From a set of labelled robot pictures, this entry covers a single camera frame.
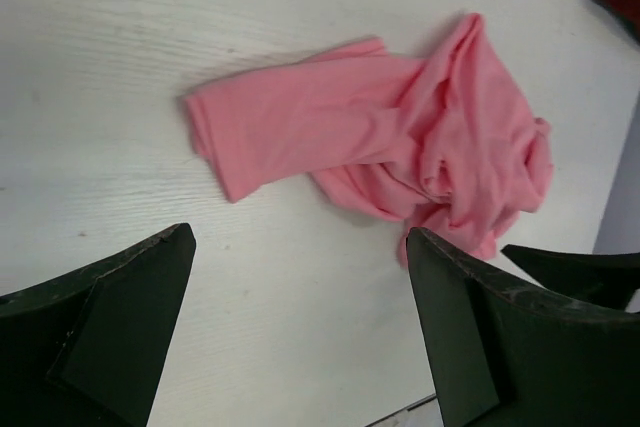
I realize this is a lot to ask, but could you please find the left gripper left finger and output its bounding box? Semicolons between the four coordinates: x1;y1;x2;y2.
1;223;194;426

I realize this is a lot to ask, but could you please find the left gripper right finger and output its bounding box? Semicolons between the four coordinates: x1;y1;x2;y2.
407;228;639;426

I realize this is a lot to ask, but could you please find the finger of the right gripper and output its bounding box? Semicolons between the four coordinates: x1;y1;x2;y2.
501;244;639;310

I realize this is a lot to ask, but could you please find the pink t shirt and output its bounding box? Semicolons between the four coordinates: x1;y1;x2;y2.
185;13;553;259

